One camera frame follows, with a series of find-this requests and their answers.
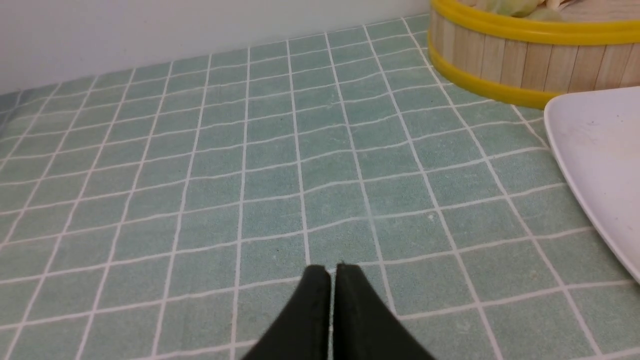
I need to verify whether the green checked tablecloth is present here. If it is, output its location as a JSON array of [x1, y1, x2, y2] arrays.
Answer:
[[0, 14, 639, 360]]

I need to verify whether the bamboo steamer basket yellow rim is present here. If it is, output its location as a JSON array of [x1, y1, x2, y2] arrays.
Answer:
[[427, 0, 640, 109]]

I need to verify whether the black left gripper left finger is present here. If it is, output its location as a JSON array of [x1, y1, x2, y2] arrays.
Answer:
[[243, 265, 332, 360]]

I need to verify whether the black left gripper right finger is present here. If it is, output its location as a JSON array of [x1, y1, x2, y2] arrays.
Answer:
[[333, 263, 434, 360]]

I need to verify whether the white square plate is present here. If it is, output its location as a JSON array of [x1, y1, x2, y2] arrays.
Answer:
[[543, 86, 640, 281]]

